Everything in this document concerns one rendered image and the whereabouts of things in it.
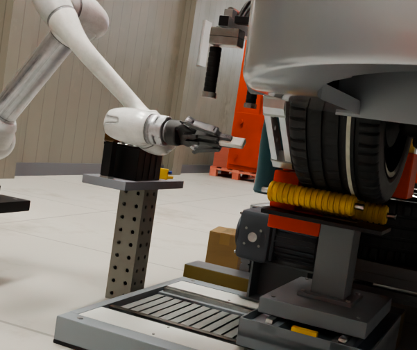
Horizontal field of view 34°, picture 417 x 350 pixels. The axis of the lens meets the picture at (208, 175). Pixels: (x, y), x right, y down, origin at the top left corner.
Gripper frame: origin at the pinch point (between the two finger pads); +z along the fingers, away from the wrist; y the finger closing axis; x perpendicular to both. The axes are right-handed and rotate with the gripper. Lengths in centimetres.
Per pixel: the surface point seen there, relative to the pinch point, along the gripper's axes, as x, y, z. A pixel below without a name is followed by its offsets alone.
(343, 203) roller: -3.6, -12.7, 31.9
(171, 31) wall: 491, -328, -341
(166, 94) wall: 445, -392, -341
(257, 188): 10.9, -30.4, -0.8
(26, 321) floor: -52, -38, -54
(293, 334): -36, -31, 27
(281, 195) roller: -4.4, -13.5, 14.5
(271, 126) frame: 3.4, 4.7, 11.0
